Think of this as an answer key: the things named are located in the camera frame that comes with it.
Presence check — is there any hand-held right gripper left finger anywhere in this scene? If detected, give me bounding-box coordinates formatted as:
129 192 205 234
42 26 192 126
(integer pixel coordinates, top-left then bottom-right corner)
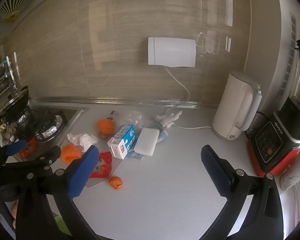
15 145 100 240

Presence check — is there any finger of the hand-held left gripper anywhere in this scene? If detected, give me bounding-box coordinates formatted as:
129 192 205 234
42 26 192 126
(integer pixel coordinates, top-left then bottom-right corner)
0 140 27 165
2 146 62 177

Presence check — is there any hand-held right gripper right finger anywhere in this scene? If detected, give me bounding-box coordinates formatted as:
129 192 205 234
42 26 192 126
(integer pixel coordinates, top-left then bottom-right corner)
197 144 288 240

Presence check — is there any orange foam fruit net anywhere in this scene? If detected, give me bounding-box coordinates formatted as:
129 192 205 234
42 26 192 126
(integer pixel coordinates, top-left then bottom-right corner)
62 144 82 165
97 119 115 136

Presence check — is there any small red packet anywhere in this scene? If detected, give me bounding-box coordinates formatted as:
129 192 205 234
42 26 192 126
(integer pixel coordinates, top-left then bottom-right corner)
20 139 37 159

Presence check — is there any pile of dirty dishes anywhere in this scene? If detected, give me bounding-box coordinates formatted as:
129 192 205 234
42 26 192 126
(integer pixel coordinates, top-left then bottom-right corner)
0 122 19 147

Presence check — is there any red snack packet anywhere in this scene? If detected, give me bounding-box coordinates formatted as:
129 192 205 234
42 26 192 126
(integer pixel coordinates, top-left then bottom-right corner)
86 152 120 188

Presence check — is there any white crumpled tissue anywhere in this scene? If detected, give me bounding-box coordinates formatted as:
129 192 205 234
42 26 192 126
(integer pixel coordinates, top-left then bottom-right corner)
67 132 98 153

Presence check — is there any orange peel piece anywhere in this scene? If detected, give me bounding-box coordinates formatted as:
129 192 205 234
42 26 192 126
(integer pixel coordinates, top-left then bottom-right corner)
108 176 123 189

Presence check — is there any gas stove with foil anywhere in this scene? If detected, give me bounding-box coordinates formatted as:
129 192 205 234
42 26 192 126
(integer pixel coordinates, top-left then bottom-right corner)
15 106 89 155

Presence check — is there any black pan with lid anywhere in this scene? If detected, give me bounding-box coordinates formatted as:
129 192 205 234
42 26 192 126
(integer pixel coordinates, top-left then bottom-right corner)
0 86 33 140

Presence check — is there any blue white milk carton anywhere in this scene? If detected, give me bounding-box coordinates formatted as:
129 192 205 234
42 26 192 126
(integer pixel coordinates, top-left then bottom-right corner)
107 124 136 159

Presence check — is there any red black blender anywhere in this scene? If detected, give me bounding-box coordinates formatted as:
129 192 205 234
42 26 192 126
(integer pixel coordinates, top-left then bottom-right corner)
245 39 300 177

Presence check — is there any white electric kettle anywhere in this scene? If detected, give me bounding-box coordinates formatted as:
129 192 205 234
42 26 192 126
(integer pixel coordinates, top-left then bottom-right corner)
212 71 263 142

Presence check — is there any white rectangular foam block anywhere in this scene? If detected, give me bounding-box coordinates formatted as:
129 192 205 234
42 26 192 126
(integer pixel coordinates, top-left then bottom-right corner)
134 127 157 155

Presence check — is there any white crumpled glove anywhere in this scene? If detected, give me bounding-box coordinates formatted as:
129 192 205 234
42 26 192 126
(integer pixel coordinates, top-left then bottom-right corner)
155 110 183 128

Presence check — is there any metal dish rack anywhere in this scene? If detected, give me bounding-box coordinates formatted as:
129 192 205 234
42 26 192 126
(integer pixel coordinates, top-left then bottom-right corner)
0 45 18 98

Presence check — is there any clear plastic bag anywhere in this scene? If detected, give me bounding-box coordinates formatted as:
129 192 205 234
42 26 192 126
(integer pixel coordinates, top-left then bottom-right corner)
115 110 147 133

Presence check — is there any white floral mug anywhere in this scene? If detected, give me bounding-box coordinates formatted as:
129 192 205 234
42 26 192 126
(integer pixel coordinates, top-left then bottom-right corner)
279 154 300 190

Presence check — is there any white tall appliance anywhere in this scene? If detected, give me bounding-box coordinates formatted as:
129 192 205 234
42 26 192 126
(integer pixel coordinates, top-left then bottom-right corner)
270 0 300 113

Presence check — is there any white power cable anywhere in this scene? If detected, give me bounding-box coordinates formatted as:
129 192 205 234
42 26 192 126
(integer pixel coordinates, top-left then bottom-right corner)
164 65 214 130

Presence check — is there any white wall-mounted unit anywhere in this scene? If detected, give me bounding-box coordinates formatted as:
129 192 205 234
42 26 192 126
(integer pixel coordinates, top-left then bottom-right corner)
148 37 196 68

